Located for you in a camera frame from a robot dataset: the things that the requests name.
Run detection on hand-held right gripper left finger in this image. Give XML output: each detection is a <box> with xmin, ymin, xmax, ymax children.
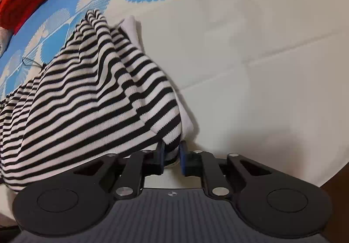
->
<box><xmin>72</xmin><ymin>141</ymin><xmax>166</xmax><ymax>200</ymax></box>

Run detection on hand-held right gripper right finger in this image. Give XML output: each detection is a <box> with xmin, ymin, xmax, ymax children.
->
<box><xmin>178</xmin><ymin>141</ymin><xmax>276</xmax><ymax>198</ymax></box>

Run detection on striped hooded top white vest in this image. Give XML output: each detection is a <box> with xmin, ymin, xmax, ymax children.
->
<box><xmin>0</xmin><ymin>10</ymin><xmax>198</xmax><ymax>191</ymax></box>

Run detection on blue white leaf-print bed sheet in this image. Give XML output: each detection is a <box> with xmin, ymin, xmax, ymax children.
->
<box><xmin>0</xmin><ymin>0</ymin><xmax>349</xmax><ymax>222</ymax></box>

